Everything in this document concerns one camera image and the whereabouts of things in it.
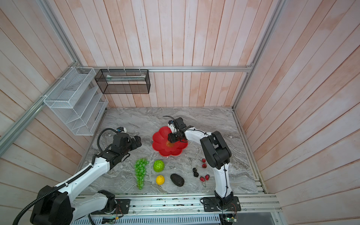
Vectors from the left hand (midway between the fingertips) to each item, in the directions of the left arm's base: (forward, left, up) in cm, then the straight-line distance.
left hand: (135, 142), depth 86 cm
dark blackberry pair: (-16, -38, -11) cm, 42 cm away
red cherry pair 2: (-19, -42, -11) cm, 47 cm away
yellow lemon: (-20, -17, -8) cm, 27 cm away
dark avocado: (-21, -26, -7) cm, 34 cm away
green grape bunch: (-14, -4, -8) cm, 16 cm away
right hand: (+10, -22, -10) cm, 26 cm away
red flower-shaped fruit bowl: (+6, -15, -11) cm, 19 cm away
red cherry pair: (-10, -43, -11) cm, 46 cm away
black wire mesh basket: (+48, +16, +11) cm, 52 cm away
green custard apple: (-13, -15, -6) cm, 21 cm away
